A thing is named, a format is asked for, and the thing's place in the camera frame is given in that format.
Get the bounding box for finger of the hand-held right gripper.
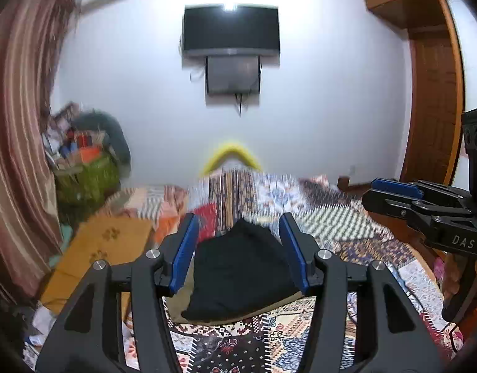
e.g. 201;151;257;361
370;178;472;210
362;188;473;242

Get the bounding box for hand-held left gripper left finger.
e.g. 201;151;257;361
35;213;200;373

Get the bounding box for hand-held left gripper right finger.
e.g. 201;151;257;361
279;213;445;373

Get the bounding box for black pants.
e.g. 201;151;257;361
181;218;303;322

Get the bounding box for khaki pants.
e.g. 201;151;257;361
164;272;306;325

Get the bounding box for person's right hand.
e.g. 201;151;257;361
443;258;463;300

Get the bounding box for patchwork printed blanket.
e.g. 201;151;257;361
126;169;464;373

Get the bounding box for orange floral bed sheet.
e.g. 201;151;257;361
102;184;192;242

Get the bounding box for bamboo lap table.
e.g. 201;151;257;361
40;215;154;315

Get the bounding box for wooden door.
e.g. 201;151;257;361
399;0;466;187

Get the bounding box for yellow foam bed guard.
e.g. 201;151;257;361
201;142;261;175

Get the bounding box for grey plush toy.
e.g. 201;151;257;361
79;112;131;172

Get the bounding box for green bag with clutter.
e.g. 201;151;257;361
42;103;107;168

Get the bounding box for striped red gold curtain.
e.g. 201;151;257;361
0;0;80;300

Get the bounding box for wall-mounted black television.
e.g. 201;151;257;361
183;4;281;58

